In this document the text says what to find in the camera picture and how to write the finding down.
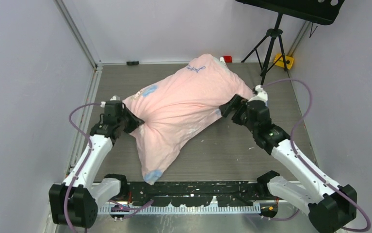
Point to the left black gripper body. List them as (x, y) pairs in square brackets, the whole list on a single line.
[(120, 122)]

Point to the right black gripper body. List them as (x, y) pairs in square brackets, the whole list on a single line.
[(250, 124)]

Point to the pink pillowcase with blue print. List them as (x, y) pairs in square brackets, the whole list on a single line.
[(177, 108)]

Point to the white pillow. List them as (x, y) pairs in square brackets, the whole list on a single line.
[(222, 61)]

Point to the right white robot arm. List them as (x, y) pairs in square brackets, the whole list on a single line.
[(328, 205)]

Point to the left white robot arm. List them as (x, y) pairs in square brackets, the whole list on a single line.
[(76, 200)]

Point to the red block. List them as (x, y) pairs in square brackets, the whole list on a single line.
[(227, 59)]

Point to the small black block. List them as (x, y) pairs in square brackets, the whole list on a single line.
[(132, 63)]

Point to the yellow block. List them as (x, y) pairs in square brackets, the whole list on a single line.
[(283, 61)]

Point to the black tripod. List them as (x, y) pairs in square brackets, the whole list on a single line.
[(274, 34)]

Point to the black overhead panel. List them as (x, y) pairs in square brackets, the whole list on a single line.
[(320, 12)]

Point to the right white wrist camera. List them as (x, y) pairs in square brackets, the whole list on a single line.
[(260, 94)]

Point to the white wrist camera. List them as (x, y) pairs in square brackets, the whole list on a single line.
[(260, 94), (113, 98)]

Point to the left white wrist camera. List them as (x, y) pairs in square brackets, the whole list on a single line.
[(113, 98)]

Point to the white slotted cable duct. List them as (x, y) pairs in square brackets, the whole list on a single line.
[(109, 209)]

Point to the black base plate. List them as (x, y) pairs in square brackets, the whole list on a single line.
[(198, 194)]

